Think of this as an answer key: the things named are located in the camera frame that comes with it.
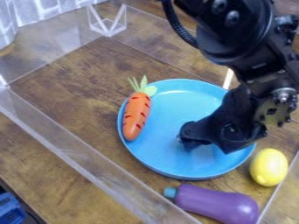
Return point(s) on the clear acrylic enclosure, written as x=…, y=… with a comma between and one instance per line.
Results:
x=65, y=71

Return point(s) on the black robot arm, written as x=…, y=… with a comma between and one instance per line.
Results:
x=246, y=37

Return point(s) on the orange toy carrot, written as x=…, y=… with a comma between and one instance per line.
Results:
x=138, y=108

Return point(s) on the yellow toy lemon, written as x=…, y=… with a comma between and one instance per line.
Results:
x=268, y=167

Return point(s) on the purple toy eggplant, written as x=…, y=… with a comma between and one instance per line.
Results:
x=227, y=207

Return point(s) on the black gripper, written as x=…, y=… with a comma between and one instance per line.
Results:
x=230, y=127

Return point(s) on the blue round tray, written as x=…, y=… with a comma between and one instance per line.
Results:
x=183, y=100

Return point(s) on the white patterned curtain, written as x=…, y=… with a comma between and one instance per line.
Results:
x=19, y=13

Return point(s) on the blue object at corner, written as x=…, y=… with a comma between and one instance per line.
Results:
x=11, y=210

